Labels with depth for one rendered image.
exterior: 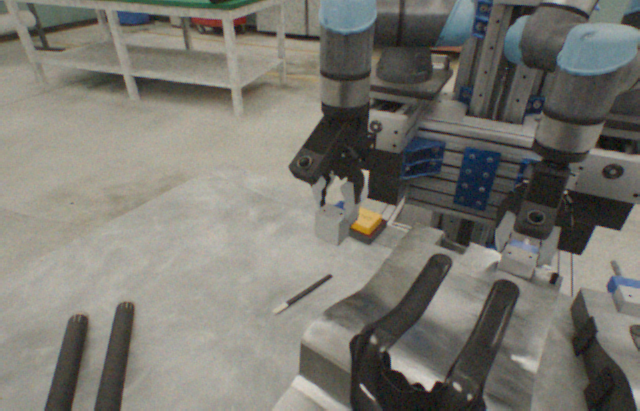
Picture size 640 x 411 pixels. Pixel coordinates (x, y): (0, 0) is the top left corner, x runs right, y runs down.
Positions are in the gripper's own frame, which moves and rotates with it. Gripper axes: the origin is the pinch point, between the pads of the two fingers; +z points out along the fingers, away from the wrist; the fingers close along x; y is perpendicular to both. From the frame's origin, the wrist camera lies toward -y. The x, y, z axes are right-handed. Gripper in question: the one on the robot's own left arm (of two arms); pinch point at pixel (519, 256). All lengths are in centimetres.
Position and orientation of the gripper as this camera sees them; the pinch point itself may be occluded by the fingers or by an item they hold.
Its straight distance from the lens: 76.3
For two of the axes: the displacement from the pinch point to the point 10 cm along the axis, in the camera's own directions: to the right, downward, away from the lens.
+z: 0.0, 8.3, 5.5
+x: -8.2, -3.2, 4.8
